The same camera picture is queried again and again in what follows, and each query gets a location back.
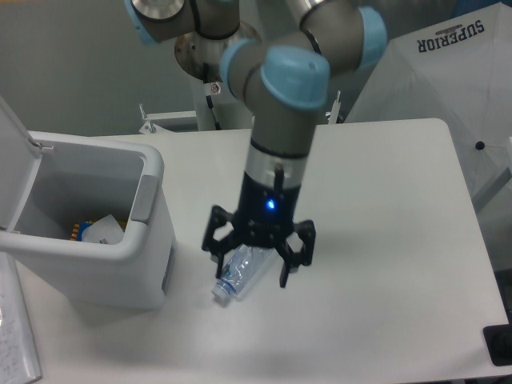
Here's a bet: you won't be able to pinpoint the white trash can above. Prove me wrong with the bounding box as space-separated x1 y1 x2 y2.
1 104 175 310

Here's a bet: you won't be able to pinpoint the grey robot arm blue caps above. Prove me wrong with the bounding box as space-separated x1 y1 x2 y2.
125 1 387 285

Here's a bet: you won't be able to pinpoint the white umbrella with lettering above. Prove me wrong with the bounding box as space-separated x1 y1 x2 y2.
346 3 511 194

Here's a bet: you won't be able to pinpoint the clear plastic wrapper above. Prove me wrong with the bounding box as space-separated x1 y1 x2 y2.
82 214 124 245

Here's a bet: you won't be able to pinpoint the black device at edge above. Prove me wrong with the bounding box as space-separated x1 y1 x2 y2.
483 324 511 366

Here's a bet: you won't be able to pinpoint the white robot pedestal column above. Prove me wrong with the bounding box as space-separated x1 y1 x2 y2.
174 21 260 130

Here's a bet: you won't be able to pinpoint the black cable on pedestal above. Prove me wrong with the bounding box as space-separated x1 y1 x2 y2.
201 62 222 131

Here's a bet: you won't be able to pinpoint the blue yellow snack package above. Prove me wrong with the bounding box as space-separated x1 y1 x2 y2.
70 218 130 242

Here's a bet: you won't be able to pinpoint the clear plastic water bottle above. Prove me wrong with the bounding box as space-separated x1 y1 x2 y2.
211 245 277 306

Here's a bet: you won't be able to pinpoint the white metal base bracket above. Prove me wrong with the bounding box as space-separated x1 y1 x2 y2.
138 90 346 134

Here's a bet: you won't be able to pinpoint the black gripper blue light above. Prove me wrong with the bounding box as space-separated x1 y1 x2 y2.
201 167 317 289

